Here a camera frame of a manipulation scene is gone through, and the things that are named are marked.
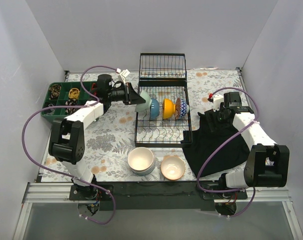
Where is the pale green bowl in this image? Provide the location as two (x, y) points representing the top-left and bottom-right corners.
(135, 89), (152, 113)

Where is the yellow bowl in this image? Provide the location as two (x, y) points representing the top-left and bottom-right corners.
(162, 98), (176, 120)

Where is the blue zigzag patterned bowl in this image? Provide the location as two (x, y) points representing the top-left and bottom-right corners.
(174, 97), (190, 120)

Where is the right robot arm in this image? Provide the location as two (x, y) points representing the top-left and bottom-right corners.
(183, 87), (290, 199)

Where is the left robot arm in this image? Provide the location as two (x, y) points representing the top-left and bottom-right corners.
(48, 74), (147, 200)

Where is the black cloth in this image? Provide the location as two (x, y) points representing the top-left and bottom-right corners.
(180, 112), (251, 178)

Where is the floral table cloth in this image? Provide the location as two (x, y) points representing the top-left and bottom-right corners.
(39, 69), (243, 183)

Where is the yellow patterned rolled tie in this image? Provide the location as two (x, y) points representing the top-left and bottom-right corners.
(68, 87), (80, 100)

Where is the floral black rolled tie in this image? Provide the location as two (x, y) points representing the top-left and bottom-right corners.
(65, 98), (78, 115)

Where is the green plastic organizer tray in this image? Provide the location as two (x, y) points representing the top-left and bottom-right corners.
(41, 81), (96, 123)

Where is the orange rimmed white bowl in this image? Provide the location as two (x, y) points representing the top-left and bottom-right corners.
(160, 156), (186, 181)

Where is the brown patterned rolled tie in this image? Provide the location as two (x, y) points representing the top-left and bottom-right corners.
(48, 84), (62, 100)

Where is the light blue bowl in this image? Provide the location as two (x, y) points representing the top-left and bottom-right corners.
(131, 161), (155, 176)

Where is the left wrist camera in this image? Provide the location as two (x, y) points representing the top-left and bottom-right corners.
(116, 68), (130, 83)

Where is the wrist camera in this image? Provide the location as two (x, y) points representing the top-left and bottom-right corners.
(208, 93), (224, 112)
(116, 68), (130, 83)

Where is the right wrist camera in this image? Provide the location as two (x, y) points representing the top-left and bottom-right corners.
(208, 93), (224, 112)

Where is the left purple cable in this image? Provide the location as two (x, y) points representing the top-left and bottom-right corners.
(21, 64), (122, 225)

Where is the black wire dish rack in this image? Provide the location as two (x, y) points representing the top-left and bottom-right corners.
(134, 53), (193, 148)

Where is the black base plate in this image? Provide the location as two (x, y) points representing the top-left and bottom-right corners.
(68, 181), (249, 212)

